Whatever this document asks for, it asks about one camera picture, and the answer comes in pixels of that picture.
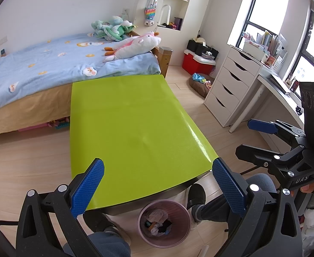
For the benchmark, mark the green table cover sheet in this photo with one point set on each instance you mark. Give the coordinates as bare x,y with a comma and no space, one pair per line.
135,128

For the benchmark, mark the white storage box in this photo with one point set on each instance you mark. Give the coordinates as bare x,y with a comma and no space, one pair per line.
253,49

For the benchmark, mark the white crumpled tissue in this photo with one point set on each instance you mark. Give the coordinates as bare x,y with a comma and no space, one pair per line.
157,214

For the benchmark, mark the white printed cloth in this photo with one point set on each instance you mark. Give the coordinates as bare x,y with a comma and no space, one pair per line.
305,243

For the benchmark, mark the person's right shoe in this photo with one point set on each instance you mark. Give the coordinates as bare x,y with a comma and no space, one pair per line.
196,195

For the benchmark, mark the person's left leg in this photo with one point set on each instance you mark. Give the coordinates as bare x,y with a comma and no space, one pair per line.
106,246

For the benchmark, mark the person's left shoe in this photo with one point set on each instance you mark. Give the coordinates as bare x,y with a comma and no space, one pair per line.
98,220

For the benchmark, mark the black framed window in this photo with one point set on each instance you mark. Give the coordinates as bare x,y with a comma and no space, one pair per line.
264,8
313,59

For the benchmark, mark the pink box under bed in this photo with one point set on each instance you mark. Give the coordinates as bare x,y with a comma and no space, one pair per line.
32,128

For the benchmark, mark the white desk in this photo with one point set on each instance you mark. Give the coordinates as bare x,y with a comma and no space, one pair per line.
277,93

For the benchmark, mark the blue soft toy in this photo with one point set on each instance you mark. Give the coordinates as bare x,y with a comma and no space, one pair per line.
198,77

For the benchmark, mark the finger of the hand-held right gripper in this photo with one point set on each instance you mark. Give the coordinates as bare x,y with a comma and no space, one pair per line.
253,154
261,125

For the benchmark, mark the colourful toy blocks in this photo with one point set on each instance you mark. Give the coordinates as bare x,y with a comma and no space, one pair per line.
59,124

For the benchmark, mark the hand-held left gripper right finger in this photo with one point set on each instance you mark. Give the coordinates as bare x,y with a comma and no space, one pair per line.
229,187

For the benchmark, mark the green plush toy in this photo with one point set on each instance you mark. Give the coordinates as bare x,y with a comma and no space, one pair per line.
114,30

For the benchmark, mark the blue printed blanket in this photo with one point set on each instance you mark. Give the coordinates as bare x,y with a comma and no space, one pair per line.
39,67

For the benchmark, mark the brown pet bed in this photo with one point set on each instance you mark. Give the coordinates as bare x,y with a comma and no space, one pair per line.
198,88

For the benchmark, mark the person's shoe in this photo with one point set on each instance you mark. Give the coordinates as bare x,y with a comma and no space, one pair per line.
196,195
98,220

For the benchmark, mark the pink trash bin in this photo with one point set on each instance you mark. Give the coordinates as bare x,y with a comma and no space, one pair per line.
146,239

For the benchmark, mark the row of books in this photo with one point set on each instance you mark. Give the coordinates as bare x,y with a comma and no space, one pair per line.
272,42

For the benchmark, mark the rainbow hanging bag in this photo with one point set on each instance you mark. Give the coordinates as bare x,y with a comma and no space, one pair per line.
149,16

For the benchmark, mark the white arch ornament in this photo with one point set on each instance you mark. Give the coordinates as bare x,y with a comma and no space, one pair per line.
166,14

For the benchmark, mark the person's right hand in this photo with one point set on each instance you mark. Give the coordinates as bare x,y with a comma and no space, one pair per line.
308,188

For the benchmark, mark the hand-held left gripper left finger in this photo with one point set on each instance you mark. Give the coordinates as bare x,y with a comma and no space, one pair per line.
88,187

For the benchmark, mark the white drawer cabinet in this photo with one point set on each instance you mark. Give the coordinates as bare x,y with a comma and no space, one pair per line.
232,91

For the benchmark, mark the red storage box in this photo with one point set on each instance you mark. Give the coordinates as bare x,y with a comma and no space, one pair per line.
194,65

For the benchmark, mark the white wall shelf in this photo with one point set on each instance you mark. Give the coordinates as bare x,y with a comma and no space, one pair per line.
183,10

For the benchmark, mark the white plastic basket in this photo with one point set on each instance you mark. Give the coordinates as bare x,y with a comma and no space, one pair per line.
278,63

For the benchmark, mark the wooden bed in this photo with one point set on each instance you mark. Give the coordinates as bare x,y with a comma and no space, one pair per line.
17,112

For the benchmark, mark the black bag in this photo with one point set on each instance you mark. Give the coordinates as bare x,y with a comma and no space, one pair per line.
197,48

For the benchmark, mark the pink white unicorn plush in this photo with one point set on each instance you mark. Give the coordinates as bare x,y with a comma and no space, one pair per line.
135,46

